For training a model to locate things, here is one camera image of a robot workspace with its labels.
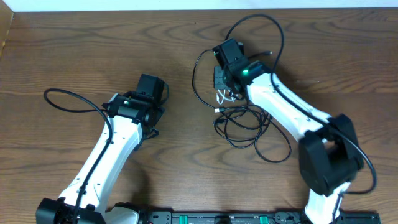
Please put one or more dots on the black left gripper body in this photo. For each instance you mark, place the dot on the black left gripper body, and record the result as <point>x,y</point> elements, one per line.
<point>152,134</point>

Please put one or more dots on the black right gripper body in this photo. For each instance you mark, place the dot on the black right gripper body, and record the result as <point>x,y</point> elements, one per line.
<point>218,78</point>

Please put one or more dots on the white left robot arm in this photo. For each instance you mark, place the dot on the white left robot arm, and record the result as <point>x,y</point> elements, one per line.
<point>129,120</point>

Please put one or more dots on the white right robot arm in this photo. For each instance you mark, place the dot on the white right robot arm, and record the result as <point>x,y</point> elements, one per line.
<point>329,159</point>

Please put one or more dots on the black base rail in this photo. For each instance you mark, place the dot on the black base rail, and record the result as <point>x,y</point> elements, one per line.
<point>169,216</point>

